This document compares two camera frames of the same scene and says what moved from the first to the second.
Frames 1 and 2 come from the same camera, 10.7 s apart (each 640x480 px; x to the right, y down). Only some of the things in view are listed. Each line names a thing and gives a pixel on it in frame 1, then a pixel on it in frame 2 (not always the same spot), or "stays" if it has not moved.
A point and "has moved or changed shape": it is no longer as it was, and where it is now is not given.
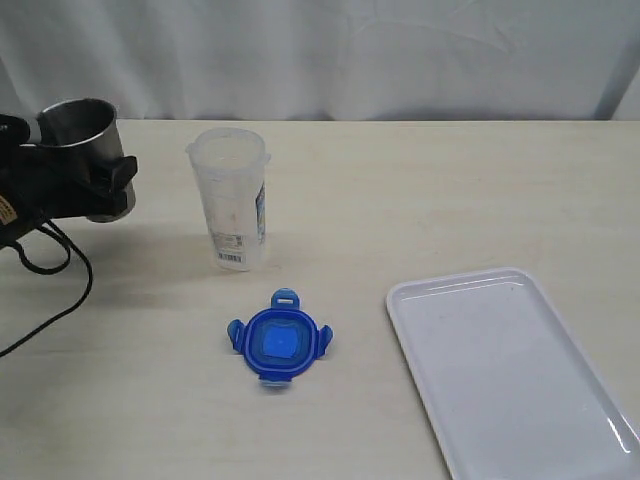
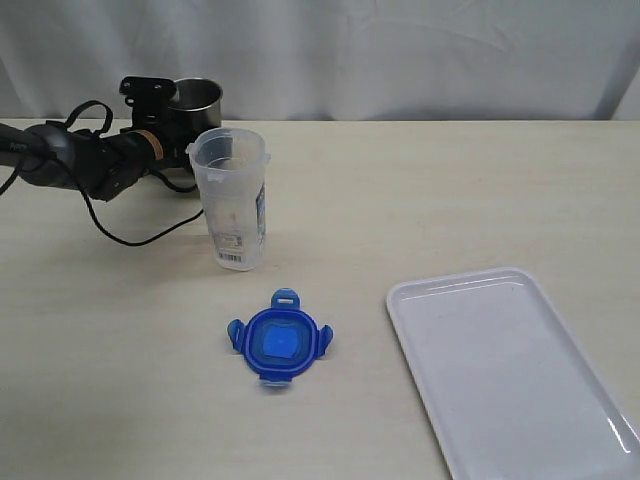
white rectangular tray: [508, 390] stays
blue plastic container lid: [281, 342] stays
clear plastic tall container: [231, 166] stays
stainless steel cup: [89, 125] has moved or changed shape
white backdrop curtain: [324, 60] stays
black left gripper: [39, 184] to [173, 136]
